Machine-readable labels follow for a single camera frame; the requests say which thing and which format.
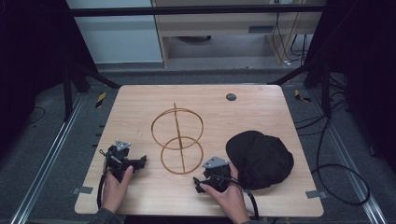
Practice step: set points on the person's right hand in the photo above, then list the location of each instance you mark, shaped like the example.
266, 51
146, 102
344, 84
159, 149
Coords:
232, 199

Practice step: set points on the aluminium floor rail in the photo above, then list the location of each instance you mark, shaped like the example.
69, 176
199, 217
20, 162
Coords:
348, 161
49, 155

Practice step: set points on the white cabinet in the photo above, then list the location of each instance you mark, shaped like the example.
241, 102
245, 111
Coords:
118, 40

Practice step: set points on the grey round table grommet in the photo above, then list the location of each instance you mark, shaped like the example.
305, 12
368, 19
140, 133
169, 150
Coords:
231, 97

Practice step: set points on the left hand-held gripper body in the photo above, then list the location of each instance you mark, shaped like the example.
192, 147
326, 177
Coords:
117, 157

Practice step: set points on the grey metal table bracket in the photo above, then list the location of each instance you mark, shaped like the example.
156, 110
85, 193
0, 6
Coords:
83, 190
316, 194

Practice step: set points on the person's left hand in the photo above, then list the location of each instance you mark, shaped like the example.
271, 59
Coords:
113, 193

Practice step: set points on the light wooden desk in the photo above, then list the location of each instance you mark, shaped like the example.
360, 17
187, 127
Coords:
218, 26

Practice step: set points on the yellow black striped tape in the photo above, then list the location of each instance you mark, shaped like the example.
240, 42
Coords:
300, 96
100, 99

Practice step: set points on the black horizontal frame bar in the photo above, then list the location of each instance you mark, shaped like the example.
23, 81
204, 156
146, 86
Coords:
186, 10

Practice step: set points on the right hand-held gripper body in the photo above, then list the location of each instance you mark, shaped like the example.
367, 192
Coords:
218, 174

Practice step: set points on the black slanted metal stand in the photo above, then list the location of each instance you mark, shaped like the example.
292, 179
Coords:
325, 90
67, 93

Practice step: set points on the black curtain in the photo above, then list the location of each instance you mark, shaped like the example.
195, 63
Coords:
367, 62
31, 62

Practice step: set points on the black cap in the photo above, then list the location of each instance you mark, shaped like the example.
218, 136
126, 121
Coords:
261, 158

